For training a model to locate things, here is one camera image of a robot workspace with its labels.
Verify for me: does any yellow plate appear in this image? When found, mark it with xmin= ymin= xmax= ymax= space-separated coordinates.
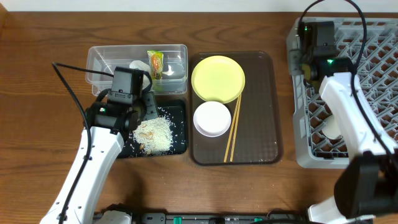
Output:
xmin=191 ymin=55 xmax=246 ymax=104

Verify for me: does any white cup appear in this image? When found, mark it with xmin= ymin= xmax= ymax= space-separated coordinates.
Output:
xmin=322 ymin=115 xmax=341 ymax=139

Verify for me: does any yellow green snack wrapper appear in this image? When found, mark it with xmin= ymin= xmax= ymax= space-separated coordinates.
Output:
xmin=147 ymin=50 xmax=164 ymax=80

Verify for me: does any black waste tray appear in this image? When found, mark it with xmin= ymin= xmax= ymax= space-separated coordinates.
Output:
xmin=116 ymin=99 xmax=188 ymax=159

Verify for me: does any rice food waste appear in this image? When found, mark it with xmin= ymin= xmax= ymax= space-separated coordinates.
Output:
xmin=129 ymin=107 xmax=184 ymax=156

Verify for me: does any dark brown serving tray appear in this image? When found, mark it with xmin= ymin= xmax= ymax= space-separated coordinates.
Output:
xmin=189 ymin=51 xmax=283 ymax=166

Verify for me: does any wooden chopstick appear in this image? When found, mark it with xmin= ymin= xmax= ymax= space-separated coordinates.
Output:
xmin=223 ymin=98 xmax=238 ymax=163
xmin=229 ymin=95 xmax=242 ymax=162

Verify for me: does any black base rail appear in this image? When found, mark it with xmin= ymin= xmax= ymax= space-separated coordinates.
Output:
xmin=93 ymin=203 xmax=308 ymax=224

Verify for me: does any right wooden chopstick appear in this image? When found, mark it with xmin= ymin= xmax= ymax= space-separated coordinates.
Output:
xmin=229 ymin=95 xmax=242 ymax=162

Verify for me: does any left wooden chopstick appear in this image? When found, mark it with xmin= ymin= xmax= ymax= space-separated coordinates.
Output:
xmin=223 ymin=98 xmax=238 ymax=163

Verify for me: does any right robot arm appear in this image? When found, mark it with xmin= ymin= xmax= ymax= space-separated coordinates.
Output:
xmin=288 ymin=49 xmax=397 ymax=223

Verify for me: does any clear plastic bin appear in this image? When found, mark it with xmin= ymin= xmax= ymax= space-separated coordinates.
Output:
xmin=86 ymin=44 xmax=188 ymax=95

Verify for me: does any grey dishwasher rack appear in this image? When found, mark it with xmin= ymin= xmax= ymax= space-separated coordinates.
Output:
xmin=286 ymin=17 xmax=397 ymax=169

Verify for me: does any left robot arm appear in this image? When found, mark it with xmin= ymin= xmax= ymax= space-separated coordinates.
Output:
xmin=41 ymin=89 xmax=158 ymax=223

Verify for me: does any white tissue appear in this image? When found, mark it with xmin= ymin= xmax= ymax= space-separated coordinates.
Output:
xmin=129 ymin=60 xmax=150 ymax=89

